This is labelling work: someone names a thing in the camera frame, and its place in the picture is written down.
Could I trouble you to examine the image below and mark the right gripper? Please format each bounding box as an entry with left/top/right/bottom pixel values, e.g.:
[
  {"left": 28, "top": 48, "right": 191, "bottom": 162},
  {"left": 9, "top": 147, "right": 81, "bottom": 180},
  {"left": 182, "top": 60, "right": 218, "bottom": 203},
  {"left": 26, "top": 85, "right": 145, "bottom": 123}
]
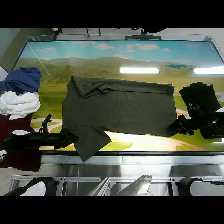
[{"left": 165, "top": 115, "right": 196, "bottom": 137}]

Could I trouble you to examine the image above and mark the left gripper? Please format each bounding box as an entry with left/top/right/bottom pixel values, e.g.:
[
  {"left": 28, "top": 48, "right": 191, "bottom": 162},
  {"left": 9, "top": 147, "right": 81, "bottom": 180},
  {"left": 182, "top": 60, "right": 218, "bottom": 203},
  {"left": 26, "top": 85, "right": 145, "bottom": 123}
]
[{"left": 54, "top": 127, "right": 80, "bottom": 150}]

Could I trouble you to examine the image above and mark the olive green shirt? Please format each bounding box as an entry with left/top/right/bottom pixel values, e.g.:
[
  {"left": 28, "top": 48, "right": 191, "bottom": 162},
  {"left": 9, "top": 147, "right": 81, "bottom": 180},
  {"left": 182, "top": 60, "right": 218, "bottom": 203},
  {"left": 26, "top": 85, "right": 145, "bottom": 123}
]
[{"left": 61, "top": 75, "right": 178, "bottom": 163}]

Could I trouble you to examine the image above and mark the black garment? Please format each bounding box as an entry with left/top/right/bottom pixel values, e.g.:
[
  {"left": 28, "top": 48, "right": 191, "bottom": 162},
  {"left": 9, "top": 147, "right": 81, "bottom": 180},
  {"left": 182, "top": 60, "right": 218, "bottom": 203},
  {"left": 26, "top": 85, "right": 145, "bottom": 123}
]
[{"left": 178, "top": 81, "right": 223, "bottom": 118}]

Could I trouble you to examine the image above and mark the dark red garment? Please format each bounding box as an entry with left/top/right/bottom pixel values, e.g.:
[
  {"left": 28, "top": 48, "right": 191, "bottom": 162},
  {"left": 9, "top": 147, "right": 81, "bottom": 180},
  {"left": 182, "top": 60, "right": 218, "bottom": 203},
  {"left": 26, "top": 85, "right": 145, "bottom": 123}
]
[{"left": 0, "top": 113, "right": 43, "bottom": 173}]

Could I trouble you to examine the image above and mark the white garment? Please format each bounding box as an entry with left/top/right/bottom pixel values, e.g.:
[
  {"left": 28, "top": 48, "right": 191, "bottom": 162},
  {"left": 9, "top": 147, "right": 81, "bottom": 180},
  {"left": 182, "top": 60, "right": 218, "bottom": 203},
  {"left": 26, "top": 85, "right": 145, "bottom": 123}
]
[{"left": 0, "top": 90, "right": 42, "bottom": 121}]

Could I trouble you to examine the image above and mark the blue garment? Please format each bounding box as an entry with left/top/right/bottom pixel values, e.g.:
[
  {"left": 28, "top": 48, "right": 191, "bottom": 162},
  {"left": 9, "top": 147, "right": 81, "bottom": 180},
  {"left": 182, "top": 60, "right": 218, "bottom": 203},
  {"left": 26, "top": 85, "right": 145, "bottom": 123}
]
[{"left": 0, "top": 66, "right": 42, "bottom": 95}]

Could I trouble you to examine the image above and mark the silver frame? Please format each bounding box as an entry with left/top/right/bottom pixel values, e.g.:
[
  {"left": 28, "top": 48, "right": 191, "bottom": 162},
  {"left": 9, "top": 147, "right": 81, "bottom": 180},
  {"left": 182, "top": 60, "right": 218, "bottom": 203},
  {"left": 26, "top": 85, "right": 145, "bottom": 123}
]
[{"left": 9, "top": 153, "right": 224, "bottom": 197}]

